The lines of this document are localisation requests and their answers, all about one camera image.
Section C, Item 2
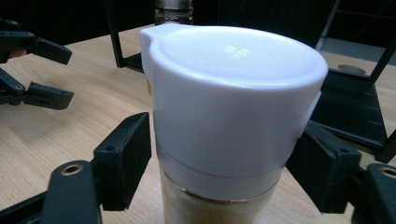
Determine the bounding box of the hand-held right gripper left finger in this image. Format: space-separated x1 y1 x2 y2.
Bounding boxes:
92 112 153 212

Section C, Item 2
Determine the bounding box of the glass jar with silver lid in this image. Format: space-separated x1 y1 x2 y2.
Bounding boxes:
153 0 194 26

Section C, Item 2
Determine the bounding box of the black two-tier metal rack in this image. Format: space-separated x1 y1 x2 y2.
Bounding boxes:
103 0 396 165

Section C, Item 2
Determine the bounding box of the grey metal stand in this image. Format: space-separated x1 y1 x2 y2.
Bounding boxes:
315 0 396 50

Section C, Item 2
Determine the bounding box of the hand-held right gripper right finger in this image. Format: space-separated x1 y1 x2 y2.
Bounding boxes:
285 120 362 215

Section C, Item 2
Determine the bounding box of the round dark table grommet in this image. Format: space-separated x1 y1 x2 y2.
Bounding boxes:
337 63 368 76

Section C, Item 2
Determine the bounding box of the spice jar with white lid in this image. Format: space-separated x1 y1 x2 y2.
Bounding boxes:
139 22 330 224

